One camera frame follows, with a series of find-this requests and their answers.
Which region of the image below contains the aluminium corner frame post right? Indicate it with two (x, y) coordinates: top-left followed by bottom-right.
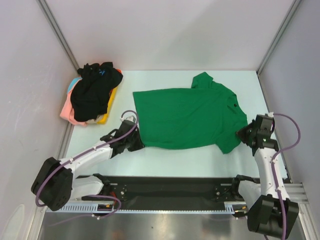
(256, 0), (304, 77)

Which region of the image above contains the pink t-shirt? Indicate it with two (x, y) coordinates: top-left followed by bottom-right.
(59, 92), (87, 126)

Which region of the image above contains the aluminium corner frame post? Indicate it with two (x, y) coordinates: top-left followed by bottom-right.
(256, 0), (304, 77)
(36, 0), (79, 71)

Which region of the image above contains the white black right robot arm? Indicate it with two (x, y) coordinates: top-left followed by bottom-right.
(230, 112), (299, 240)

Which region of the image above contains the aluminium corner frame post left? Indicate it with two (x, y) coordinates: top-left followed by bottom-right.
(36, 0), (79, 71)

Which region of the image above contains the beige t-shirt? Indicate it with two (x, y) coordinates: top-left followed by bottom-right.
(86, 117), (100, 124)

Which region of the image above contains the green t-shirt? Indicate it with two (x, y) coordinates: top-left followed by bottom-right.
(133, 72), (248, 154)

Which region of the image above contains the black t-shirt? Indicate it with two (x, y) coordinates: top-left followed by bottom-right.
(70, 62), (123, 122)

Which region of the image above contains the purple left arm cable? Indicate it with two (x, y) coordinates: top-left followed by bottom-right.
(34, 109), (140, 226)

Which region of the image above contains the white slotted cable duct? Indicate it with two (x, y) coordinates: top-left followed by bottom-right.
(55, 199), (248, 215)

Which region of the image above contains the aluminium front rail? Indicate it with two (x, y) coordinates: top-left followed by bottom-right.
(284, 183), (309, 204)

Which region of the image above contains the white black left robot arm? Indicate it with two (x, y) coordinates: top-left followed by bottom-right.
(31, 115), (145, 211)

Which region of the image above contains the light blue t-shirt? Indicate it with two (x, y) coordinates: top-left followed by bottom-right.
(67, 77), (82, 93)

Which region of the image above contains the yellow t-shirt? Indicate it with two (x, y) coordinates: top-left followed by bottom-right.
(97, 87), (118, 125)

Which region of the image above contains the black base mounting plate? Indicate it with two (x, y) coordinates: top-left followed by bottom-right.
(81, 175), (249, 202)

